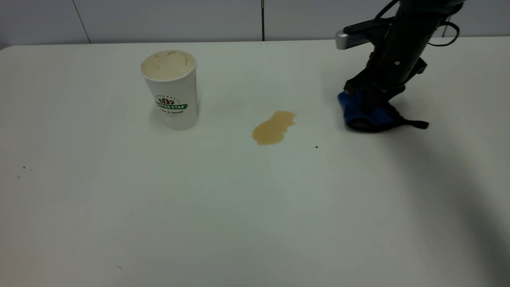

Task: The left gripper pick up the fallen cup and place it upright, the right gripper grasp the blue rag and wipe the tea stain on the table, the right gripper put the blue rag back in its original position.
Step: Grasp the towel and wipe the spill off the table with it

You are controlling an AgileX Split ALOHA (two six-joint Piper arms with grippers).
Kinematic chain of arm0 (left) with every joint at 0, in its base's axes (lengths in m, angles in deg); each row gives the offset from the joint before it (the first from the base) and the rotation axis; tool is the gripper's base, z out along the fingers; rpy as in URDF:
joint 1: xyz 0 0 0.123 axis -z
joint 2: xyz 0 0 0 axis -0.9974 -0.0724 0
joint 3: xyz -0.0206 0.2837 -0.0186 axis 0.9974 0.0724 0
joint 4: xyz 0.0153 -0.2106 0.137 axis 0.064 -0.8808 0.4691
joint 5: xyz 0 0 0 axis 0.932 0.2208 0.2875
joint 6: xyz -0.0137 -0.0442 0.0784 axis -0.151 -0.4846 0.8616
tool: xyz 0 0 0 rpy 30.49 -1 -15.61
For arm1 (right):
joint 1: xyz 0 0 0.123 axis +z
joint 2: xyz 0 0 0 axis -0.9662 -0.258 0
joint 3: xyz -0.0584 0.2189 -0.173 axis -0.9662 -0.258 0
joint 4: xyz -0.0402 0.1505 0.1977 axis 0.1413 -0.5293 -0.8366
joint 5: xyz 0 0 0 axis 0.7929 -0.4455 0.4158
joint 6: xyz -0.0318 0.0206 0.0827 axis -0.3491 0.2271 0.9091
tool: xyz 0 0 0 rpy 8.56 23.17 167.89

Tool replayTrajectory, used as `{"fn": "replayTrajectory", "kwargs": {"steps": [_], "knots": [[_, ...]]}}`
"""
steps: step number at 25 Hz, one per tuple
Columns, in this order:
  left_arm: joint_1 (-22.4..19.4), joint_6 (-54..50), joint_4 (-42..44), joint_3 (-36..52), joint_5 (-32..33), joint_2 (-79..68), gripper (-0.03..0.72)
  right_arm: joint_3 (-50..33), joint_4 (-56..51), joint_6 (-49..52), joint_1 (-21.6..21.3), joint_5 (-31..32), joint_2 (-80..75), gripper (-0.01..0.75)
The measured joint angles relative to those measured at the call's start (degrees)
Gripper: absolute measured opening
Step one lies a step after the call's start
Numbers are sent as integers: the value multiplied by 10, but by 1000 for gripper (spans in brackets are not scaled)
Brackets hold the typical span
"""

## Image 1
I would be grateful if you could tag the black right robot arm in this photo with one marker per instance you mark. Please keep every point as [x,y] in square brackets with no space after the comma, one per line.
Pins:
[422,16]

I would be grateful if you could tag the white paper cup green logo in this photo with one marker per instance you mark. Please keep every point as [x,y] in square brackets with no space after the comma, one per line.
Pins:
[172,93]

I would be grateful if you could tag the brown coffee spill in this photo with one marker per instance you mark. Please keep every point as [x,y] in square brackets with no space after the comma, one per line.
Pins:
[273,126]

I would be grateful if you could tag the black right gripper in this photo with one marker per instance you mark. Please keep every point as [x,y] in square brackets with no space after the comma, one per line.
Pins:
[392,65]

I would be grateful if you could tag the blue and black cloth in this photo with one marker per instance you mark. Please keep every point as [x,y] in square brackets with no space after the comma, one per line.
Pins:
[364,115]

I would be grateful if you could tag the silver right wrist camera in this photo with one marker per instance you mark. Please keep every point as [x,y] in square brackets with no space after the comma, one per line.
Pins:
[352,36]

